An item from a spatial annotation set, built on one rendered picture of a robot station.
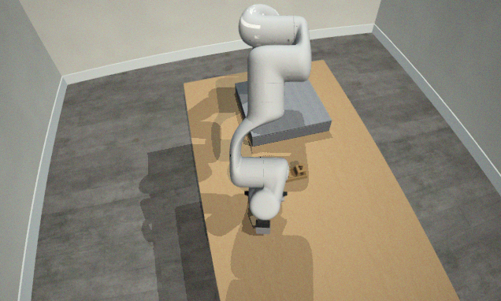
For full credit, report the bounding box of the tan cube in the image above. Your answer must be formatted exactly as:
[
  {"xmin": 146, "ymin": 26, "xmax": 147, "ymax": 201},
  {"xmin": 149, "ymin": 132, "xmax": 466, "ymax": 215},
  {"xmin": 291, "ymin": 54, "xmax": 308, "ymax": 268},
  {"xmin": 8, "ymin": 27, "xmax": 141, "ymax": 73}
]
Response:
[{"xmin": 295, "ymin": 163, "xmax": 306, "ymax": 177}]

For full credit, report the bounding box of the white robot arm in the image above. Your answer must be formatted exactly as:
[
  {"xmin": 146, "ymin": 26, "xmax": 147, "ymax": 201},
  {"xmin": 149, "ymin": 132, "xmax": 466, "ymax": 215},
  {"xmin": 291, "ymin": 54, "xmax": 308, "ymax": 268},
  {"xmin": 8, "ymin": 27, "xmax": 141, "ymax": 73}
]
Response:
[{"xmin": 229, "ymin": 4, "xmax": 311, "ymax": 234}]

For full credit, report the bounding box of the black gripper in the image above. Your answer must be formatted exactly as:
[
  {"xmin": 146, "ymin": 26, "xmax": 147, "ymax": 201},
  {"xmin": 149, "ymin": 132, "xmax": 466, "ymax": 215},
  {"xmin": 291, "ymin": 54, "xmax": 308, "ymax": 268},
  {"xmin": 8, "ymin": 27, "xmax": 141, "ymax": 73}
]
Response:
[{"xmin": 244, "ymin": 188, "xmax": 288, "ymax": 202}]

